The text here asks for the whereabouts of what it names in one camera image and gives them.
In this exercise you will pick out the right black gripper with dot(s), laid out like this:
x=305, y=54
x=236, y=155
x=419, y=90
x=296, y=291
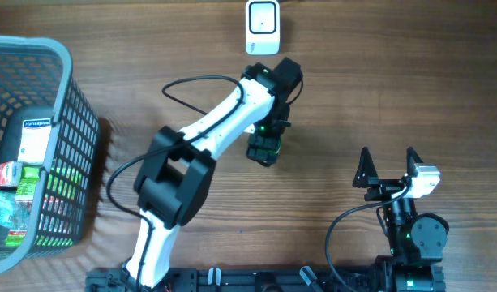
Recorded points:
x=385, y=186

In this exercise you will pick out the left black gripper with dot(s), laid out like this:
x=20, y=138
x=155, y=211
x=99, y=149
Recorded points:
x=260, y=141

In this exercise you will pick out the white Hansaplast plaster box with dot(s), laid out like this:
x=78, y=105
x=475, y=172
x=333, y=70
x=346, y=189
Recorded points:
x=34, y=141

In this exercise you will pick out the small red tissue pack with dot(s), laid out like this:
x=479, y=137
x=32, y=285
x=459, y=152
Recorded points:
x=10, y=174

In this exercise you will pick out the green candy bag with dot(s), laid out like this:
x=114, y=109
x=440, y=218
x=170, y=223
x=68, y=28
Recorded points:
x=23, y=206

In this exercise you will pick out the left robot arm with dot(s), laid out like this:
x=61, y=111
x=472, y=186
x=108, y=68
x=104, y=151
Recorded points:
x=176, y=171

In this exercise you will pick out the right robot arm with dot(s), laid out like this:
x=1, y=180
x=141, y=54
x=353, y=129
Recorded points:
x=416, y=241

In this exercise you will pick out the white barcode scanner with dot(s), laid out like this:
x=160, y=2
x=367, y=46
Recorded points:
x=262, y=27

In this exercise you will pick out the grey plastic mesh basket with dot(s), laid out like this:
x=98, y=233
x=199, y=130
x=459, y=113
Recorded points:
x=36, y=82

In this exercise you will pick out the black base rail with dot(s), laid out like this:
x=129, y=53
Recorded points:
x=359, y=278

